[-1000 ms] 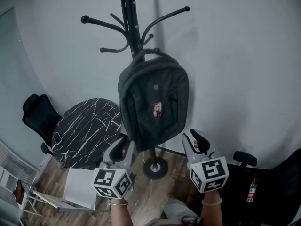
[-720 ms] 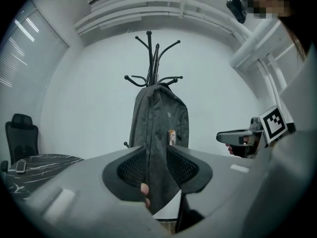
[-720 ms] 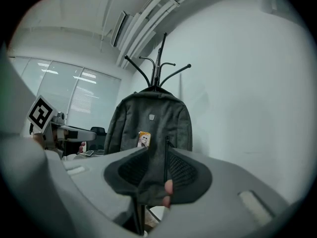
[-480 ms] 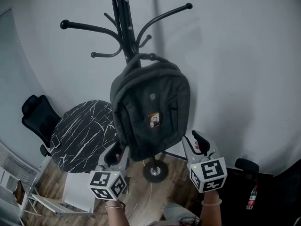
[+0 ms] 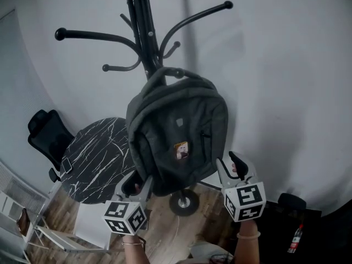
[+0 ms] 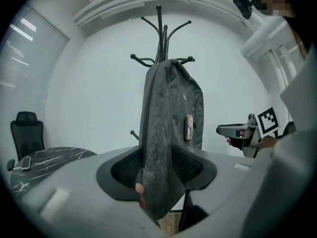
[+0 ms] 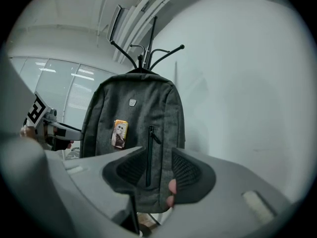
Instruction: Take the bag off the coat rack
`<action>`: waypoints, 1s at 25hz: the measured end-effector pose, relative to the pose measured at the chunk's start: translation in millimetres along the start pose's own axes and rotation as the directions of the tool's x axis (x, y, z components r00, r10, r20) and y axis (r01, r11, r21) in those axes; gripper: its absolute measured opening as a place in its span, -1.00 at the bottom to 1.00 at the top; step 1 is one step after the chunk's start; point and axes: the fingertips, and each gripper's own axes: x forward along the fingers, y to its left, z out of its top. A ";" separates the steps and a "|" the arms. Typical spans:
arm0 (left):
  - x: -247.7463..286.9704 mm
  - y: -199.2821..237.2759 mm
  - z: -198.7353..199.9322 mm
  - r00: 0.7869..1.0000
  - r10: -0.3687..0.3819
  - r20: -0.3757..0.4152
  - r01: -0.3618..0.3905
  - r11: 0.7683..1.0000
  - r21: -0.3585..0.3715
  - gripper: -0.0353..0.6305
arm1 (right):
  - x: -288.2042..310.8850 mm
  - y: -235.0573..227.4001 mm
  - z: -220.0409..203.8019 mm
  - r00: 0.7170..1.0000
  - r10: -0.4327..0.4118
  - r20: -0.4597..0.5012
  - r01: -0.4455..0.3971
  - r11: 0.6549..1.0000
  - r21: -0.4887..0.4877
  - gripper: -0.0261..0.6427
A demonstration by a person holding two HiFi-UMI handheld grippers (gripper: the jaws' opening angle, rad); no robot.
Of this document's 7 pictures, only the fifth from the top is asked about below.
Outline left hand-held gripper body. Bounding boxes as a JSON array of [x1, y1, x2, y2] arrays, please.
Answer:
[[102, 191, 152, 236]]

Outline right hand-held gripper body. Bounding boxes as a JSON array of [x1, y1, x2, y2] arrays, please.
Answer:
[[219, 174, 267, 223]]

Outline dark grey backpack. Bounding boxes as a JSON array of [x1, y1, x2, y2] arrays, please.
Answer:
[[125, 67, 229, 197]]

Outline black coat stand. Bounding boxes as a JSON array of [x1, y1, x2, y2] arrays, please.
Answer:
[[54, 0, 234, 217]]

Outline person's right forearm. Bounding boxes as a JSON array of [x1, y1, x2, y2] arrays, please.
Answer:
[[233, 220, 262, 264]]

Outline person's left forearm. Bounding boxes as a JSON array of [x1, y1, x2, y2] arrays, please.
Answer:
[[122, 234, 151, 264]]

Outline white folding chair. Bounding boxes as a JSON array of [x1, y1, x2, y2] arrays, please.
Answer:
[[0, 190, 50, 263], [35, 202, 113, 255]]

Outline round black marble table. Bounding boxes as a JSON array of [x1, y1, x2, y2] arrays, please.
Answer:
[[59, 117, 138, 205]]

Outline smartphone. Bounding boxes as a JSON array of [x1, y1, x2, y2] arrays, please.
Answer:
[[60, 158, 73, 174]]

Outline person's grey trousers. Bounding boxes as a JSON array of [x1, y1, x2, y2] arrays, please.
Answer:
[[189, 240, 234, 264]]

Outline clear bottle with red label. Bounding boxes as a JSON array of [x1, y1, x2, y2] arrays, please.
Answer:
[[287, 223, 305, 254]]

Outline black padded office chair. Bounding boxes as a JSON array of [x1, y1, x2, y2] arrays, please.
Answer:
[[255, 192, 352, 264]]

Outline black mesh office chair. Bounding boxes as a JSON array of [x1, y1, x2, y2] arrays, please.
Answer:
[[27, 109, 75, 183]]

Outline brown leather bag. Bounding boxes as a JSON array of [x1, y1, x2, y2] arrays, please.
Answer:
[[16, 207, 31, 238]]

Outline thin metal bracelet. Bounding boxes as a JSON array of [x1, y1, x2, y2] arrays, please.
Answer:
[[122, 236, 146, 246]]

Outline pale bangle bracelet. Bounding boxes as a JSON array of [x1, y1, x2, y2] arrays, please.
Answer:
[[236, 230, 261, 240]]

